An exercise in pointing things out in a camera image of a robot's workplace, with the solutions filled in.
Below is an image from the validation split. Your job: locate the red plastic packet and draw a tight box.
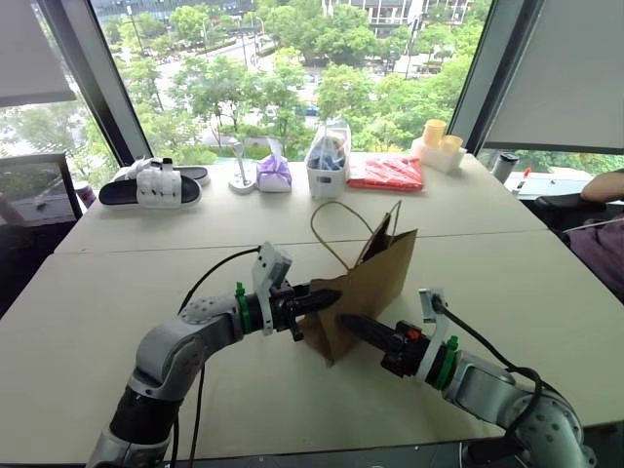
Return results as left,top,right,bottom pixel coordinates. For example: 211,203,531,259
346,156,426,191

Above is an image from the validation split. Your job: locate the white round-base stand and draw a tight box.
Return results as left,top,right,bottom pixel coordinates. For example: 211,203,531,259
228,140,257,195

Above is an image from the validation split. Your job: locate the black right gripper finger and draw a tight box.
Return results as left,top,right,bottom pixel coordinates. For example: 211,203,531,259
338,313,402,342
346,325,394,353

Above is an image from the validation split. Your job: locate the black chair armrest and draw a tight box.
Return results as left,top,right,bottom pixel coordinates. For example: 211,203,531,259
534,193,608,215

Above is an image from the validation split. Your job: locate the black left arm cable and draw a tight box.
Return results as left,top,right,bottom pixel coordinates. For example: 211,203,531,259
170,246,262,464

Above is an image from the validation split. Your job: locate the red white drink can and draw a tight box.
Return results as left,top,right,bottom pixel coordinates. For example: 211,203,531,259
72,180,98,209

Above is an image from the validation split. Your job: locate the person's purple clothing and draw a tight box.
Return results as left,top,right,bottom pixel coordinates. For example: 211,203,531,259
567,217,624,298

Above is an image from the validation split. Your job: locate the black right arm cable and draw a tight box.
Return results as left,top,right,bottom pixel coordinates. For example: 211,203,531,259
430,294,544,435

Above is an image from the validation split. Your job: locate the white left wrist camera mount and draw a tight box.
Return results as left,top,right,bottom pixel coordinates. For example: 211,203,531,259
250,241,293,337

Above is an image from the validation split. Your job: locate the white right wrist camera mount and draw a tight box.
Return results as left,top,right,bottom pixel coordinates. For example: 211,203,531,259
417,287,452,387

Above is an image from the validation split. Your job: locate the grey travel tumbler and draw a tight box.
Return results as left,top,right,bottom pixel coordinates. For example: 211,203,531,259
490,151,521,184

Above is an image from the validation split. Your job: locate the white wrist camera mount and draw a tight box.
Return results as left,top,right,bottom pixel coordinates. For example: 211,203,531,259
250,241,293,337
417,287,452,387

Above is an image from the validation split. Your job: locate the black office chair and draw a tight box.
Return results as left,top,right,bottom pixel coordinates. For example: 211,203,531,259
0,152,84,228

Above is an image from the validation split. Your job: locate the tall yellow cup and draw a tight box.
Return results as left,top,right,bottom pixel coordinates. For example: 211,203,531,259
422,119,448,148

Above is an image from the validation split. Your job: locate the black white slide sandal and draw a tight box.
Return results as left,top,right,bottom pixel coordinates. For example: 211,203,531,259
98,168,204,210
112,157,212,187

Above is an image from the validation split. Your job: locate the brown paper bag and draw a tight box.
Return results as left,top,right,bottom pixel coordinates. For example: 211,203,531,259
296,199,419,367

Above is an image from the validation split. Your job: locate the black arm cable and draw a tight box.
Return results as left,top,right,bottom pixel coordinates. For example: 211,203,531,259
170,246,262,464
430,294,544,435

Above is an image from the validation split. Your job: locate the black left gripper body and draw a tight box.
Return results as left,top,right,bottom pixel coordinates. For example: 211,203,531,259
269,284,313,343

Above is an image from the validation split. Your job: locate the purple white cloth pouch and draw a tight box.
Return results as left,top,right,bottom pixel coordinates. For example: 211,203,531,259
255,152,293,194

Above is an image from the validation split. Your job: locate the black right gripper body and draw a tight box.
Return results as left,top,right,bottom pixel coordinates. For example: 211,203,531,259
379,320,432,379

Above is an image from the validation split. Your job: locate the white basket with items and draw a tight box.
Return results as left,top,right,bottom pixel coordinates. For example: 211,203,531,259
304,118,352,199

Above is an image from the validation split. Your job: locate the white plastic box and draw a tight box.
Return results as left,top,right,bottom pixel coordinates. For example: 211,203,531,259
409,136,468,175

